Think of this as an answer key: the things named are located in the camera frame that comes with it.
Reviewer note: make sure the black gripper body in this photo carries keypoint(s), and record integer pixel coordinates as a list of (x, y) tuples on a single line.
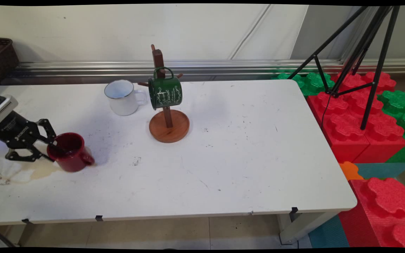
[(16, 131)]

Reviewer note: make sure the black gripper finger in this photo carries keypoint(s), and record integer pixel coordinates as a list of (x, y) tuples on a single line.
[(49, 131), (23, 155)]

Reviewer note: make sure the red enamel mug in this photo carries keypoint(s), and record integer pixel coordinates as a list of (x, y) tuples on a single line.
[(76, 158)]

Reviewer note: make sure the green enamel mug white lettering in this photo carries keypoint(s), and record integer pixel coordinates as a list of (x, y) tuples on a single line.
[(165, 93)]

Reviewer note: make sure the brown wicker basket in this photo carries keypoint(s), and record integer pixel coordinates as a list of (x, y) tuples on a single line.
[(0, 58)]

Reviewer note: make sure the wooden mug tree stand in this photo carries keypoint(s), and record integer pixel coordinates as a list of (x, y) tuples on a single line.
[(169, 130)]

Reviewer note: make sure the green foam block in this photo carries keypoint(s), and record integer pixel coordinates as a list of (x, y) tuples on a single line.
[(313, 82), (404, 109)]

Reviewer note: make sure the white table leg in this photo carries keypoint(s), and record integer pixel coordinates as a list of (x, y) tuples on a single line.
[(301, 226)]

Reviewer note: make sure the large red foam block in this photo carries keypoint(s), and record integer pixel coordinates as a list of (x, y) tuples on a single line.
[(346, 130)]

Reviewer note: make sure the teal foam floor tile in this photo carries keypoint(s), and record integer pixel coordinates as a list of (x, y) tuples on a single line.
[(381, 170), (329, 233)]

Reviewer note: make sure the orange foam piece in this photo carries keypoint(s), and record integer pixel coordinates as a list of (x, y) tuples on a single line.
[(350, 170)]

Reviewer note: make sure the black tripod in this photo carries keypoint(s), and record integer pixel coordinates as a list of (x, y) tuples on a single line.
[(373, 88)]

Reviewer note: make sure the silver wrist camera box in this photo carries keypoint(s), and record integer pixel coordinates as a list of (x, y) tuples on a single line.
[(2, 109)]

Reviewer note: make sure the metal wall rail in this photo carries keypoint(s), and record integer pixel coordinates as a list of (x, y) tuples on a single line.
[(223, 65)]

